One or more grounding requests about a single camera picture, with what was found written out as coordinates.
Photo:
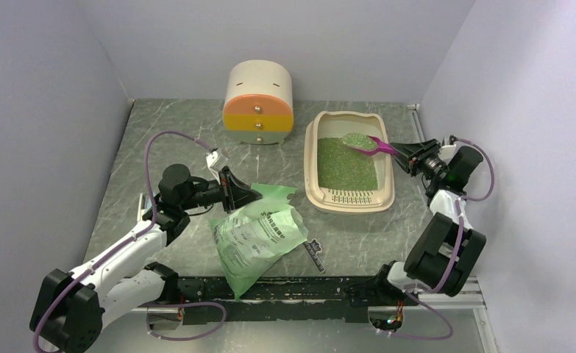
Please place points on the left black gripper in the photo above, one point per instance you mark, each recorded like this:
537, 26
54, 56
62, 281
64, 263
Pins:
233, 192

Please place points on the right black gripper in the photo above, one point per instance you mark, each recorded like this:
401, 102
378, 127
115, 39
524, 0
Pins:
413, 154

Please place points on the magenta plastic scoop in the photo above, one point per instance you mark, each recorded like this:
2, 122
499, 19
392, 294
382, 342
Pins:
367, 144

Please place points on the green litter bag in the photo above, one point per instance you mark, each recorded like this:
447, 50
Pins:
253, 238

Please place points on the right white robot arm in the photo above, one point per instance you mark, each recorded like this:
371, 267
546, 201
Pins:
448, 249

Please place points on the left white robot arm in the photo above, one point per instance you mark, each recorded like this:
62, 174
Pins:
73, 307

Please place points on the beige litter box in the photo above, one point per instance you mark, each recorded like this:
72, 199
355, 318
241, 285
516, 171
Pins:
339, 179

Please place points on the beige orange drawer cabinet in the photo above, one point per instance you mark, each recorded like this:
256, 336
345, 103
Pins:
258, 106

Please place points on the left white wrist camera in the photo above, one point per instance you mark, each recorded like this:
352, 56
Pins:
216, 160

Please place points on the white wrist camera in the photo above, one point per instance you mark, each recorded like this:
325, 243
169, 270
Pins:
216, 160
448, 148

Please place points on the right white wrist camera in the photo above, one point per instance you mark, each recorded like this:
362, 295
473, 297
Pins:
448, 148

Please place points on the black mounting rail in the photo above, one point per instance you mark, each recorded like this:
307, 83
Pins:
350, 299

